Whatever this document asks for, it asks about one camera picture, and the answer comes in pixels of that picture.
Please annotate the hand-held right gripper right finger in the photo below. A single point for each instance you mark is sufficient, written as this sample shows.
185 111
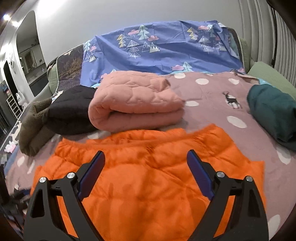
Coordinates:
198 176

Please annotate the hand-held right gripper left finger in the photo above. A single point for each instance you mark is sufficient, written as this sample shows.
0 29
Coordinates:
90 176

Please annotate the orange puffer jacket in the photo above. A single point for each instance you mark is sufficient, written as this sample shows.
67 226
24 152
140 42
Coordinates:
143 180

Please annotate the black garment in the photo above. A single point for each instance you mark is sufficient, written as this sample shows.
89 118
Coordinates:
69 111

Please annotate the brown plush garment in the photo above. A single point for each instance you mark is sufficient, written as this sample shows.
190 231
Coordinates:
32 129

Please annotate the small pink cloth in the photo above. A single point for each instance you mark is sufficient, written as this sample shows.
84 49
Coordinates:
9 148

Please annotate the pink quilted jacket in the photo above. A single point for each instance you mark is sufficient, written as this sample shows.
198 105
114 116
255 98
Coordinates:
134 102

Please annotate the teal garment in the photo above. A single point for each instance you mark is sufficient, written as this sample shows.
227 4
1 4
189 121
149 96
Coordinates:
270 111

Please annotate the white bunny figure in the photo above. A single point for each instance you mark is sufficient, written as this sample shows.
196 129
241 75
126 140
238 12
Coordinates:
21 102

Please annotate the white rack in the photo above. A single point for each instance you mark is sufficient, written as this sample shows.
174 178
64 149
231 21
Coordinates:
13 106

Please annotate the green pillow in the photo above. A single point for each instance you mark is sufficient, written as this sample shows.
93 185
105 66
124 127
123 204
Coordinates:
270 74

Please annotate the blue tree-print bedsheet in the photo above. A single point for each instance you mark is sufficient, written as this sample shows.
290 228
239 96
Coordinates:
166 53

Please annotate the black floor lamp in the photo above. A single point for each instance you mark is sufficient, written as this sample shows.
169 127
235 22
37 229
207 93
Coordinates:
275 41

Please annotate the white pleated curtain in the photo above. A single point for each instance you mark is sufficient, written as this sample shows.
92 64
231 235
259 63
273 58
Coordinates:
259 30

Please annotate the arched wall mirror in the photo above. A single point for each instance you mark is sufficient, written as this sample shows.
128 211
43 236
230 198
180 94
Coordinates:
32 58

